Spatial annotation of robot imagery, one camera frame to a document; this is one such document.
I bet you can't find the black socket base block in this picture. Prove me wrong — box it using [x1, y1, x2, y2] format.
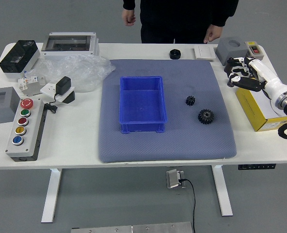
[58, 91, 76, 105]

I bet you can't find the black round nut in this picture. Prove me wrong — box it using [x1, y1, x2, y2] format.
[169, 49, 182, 60]

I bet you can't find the person's left hand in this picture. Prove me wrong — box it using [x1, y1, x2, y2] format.
[203, 25, 223, 44]

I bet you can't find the clear plastic bag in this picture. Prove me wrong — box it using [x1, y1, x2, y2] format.
[24, 53, 116, 93]

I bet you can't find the black power adapter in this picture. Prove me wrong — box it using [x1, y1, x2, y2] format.
[55, 76, 72, 97]

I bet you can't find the person's right hand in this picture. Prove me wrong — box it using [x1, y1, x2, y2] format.
[122, 9, 136, 27]

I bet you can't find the white wall switch panel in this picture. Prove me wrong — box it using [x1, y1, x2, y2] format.
[193, 45, 217, 61]

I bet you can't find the grey switch box red button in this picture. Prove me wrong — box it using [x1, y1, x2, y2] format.
[244, 40, 265, 61]

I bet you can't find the white circuit breaker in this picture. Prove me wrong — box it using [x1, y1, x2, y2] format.
[17, 74, 47, 97]

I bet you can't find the yellow white cardboard box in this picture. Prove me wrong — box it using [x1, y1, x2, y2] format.
[235, 86, 287, 133]

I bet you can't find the black table height controller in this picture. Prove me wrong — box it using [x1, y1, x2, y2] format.
[238, 164, 277, 170]

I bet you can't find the big black gear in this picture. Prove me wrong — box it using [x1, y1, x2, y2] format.
[198, 108, 216, 125]

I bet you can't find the blue plastic box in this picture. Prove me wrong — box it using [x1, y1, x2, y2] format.
[119, 75, 169, 134]

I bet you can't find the grey block with square hole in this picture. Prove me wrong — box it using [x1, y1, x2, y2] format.
[0, 86, 21, 125]

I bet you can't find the person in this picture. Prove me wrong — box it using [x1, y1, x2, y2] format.
[122, 0, 239, 44]

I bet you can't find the black floor cable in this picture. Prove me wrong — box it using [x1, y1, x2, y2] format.
[179, 178, 197, 231]

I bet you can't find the grey push-button control station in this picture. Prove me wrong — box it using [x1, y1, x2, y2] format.
[5, 98, 46, 162]

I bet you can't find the grey distribution box clear window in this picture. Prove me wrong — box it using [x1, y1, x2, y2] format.
[41, 32, 100, 60]

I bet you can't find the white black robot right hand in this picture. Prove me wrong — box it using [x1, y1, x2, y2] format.
[224, 56, 287, 104]

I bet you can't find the grey block with round hole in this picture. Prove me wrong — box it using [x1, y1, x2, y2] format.
[215, 36, 250, 66]

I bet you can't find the black-lidded enclosure box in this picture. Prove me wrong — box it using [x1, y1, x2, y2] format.
[0, 40, 41, 80]

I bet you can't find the white table leg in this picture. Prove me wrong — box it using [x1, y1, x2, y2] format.
[41, 168, 63, 223]
[211, 165, 234, 217]

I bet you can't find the black adapter cord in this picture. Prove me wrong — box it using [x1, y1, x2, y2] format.
[43, 93, 59, 114]

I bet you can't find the silver floor socket box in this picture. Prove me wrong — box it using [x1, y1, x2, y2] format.
[166, 169, 187, 189]

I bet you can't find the grey-blue mat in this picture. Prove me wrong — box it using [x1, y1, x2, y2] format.
[97, 59, 238, 164]

